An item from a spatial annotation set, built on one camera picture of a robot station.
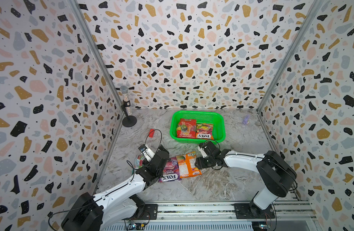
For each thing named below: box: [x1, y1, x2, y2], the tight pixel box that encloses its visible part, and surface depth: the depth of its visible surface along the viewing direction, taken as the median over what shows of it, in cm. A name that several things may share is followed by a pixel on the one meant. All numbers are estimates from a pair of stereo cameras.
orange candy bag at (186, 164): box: [176, 151, 203, 179], surface depth 90 cm
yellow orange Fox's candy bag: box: [195, 123, 215, 141], surface depth 105 cm
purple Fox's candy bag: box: [158, 156, 182, 183], surface depth 87 cm
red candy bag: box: [177, 118, 197, 139], surface depth 105 cm
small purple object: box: [241, 114, 251, 125], surface depth 114 cm
